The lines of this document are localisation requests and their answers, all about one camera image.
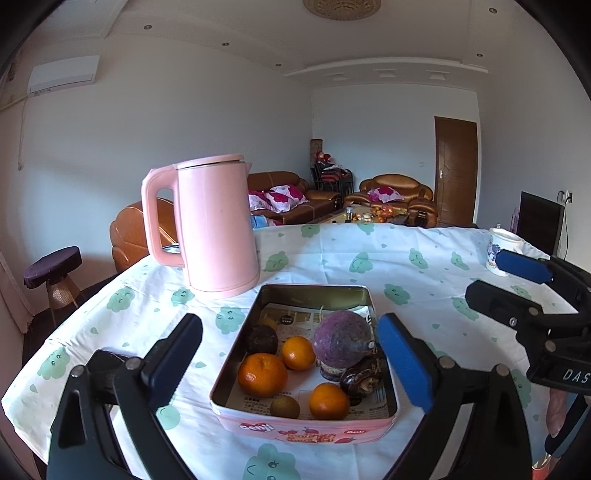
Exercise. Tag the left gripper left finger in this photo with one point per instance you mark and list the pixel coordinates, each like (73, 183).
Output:
(84, 444)

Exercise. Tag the orange mandarin in tin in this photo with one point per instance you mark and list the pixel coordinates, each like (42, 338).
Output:
(328, 402)

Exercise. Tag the large orange mandarin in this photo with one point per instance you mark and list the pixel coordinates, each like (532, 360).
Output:
(262, 375)

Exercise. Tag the brown wooden door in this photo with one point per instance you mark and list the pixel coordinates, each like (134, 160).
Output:
(456, 170)

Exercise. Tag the white printed mug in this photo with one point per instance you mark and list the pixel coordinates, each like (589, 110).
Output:
(501, 239)

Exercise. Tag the white air conditioner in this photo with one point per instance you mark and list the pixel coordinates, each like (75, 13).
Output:
(62, 74)

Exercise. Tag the person's hand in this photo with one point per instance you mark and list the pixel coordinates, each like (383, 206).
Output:
(556, 411)

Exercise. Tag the brown wrinkled fruit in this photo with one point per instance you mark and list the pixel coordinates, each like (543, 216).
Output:
(262, 339)
(362, 379)

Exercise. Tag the dark purple passion fruit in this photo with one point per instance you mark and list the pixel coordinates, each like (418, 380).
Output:
(342, 339)

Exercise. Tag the paper leaflet in tin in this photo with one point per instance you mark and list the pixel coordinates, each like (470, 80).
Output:
(296, 321)

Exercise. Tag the stacked dark chairs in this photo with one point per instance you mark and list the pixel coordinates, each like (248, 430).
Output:
(330, 176)

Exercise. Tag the black smartphone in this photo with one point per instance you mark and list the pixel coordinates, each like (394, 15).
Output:
(111, 360)

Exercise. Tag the round ceiling lamp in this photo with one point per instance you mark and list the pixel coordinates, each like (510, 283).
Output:
(343, 10)

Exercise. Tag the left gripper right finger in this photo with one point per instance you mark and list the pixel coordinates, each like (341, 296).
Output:
(496, 442)

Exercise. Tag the brown leather armchair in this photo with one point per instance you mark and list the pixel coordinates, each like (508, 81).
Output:
(399, 191)

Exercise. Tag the near brown leather chair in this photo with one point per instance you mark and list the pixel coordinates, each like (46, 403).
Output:
(127, 233)

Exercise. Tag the long brown leather sofa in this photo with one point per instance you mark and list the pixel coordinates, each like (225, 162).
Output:
(286, 199)

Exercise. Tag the coffee table with fruits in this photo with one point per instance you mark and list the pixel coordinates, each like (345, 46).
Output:
(369, 214)

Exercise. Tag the pink electric kettle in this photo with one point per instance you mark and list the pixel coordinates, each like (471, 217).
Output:
(217, 250)

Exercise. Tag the black television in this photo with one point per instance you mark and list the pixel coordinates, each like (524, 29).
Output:
(540, 222)

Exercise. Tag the purple round stool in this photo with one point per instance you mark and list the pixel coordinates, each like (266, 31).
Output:
(53, 271)

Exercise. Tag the pink metal tin box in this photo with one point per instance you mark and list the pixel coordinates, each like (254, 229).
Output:
(330, 299)

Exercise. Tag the small orange mandarin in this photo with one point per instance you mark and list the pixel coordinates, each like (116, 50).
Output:
(297, 353)

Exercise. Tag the small glass jar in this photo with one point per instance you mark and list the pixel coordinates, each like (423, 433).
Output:
(331, 373)

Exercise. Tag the small yellow kumquat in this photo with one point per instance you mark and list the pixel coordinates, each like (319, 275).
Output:
(268, 321)

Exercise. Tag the brown kiwi fruit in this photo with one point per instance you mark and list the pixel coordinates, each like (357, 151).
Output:
(284, 406)

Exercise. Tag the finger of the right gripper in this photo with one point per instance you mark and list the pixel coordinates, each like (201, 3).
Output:
(523, 314)
(567, 280)

